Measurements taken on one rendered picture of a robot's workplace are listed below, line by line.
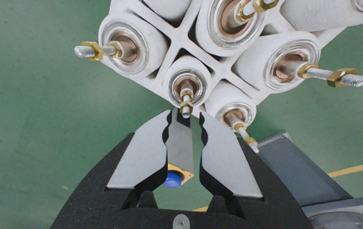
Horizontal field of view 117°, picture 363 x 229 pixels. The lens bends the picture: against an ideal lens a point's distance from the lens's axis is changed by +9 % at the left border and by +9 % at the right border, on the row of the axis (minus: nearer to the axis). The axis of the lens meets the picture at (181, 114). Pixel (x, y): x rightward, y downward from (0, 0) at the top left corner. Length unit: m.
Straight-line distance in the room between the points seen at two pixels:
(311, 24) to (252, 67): 0.11
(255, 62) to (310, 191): 0.50
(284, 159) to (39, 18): 1.06
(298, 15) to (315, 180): 0.52
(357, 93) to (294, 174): 0.41
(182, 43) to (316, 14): 0.21
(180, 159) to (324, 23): 0.34
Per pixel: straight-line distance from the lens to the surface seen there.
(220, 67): 0.28
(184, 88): 0.18
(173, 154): 0.27
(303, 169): 0.66
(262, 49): 0.25
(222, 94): 0.26
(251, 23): 0.22
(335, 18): 0.29
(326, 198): 0.63
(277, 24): 0.32
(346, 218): 0.63
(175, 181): 0.27
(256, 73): 0.24
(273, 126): 0.70
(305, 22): 0.32
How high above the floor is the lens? 0.45
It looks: 58 degrees down
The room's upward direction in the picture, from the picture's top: 174 degrees counter-clockwise
